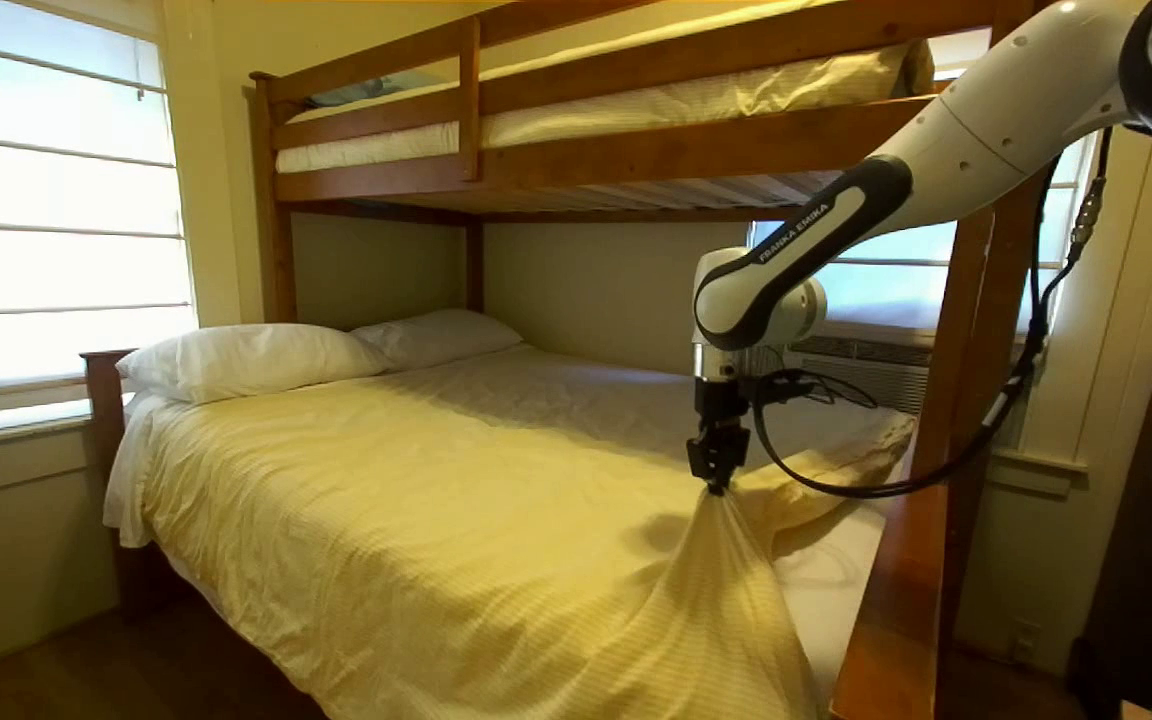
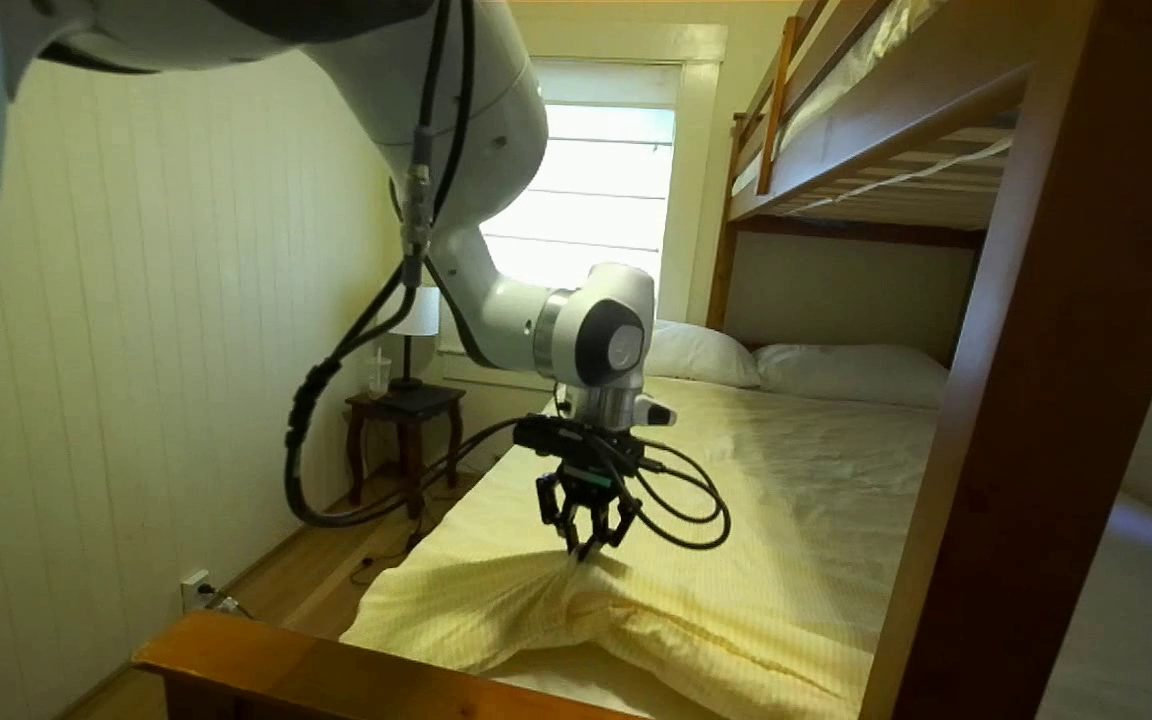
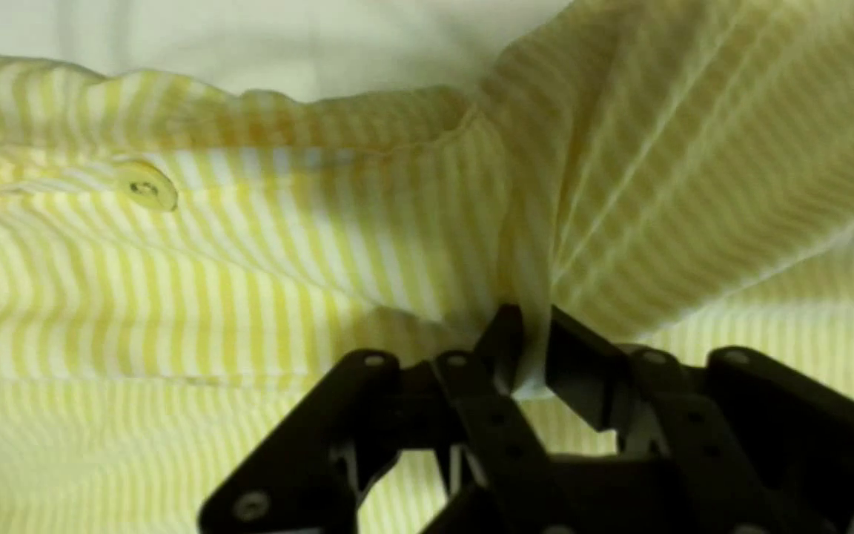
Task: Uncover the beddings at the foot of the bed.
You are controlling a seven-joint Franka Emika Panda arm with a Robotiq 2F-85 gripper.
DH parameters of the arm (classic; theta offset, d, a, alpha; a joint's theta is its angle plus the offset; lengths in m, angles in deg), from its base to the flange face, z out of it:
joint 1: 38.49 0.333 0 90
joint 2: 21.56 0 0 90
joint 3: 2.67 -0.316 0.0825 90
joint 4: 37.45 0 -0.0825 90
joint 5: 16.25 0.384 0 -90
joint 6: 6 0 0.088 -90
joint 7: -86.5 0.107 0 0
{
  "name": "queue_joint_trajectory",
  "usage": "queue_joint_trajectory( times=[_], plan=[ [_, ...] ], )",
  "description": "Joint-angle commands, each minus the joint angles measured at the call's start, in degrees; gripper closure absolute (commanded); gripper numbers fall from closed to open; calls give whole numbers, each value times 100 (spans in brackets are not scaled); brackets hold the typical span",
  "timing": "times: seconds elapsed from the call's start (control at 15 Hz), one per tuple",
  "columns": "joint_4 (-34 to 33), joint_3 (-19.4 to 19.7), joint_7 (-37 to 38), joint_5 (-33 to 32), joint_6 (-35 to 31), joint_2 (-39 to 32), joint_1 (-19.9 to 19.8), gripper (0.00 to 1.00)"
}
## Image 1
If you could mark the wooden bunk bed frame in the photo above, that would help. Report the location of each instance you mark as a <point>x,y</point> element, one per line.
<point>656,155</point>

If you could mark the upper bunk mattress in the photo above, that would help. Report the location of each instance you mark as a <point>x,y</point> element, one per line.
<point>683,104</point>

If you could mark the small white pillow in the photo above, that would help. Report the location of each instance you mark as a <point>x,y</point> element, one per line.
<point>439,338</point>

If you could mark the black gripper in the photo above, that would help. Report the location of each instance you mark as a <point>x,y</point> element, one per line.
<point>721,419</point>

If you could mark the small window above air conditioner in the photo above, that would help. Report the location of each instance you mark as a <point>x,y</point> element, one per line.
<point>891,281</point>

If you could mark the white fitted mattress sheet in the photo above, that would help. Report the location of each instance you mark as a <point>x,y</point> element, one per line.
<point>837,585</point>

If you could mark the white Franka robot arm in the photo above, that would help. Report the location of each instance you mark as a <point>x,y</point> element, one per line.
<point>977,127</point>

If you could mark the window air conditioner unit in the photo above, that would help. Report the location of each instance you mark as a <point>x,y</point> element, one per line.
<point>871,352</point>

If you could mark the yellow striped bed sheet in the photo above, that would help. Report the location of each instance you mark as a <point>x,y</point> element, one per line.
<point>469,535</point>

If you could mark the large white pillow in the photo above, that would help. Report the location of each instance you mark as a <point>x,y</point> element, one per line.
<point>249,360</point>

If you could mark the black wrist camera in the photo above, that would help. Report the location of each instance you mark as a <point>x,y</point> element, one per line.
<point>786,384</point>

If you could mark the window with white blinds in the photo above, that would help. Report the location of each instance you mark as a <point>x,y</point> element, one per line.
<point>58,226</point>

